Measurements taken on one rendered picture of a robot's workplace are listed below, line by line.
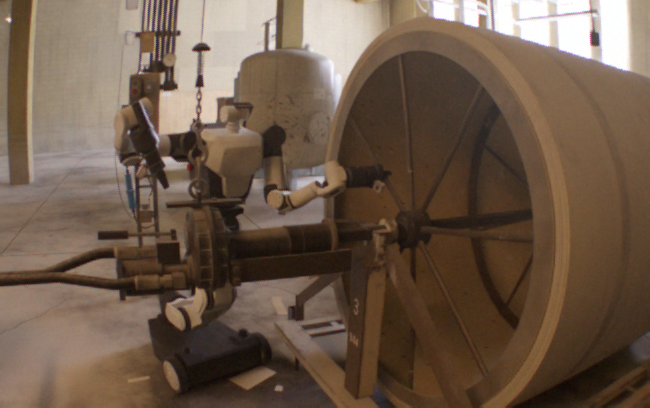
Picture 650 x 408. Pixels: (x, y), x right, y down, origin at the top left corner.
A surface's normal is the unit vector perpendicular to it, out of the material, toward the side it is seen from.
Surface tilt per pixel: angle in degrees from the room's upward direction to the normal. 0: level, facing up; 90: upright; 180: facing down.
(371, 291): 90
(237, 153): 101
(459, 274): 49
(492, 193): 86
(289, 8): 90
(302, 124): 90
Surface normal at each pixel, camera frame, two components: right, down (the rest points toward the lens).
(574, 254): 0.37, 0.05
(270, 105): -0.24, 0.18
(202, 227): 0.29, -0.53
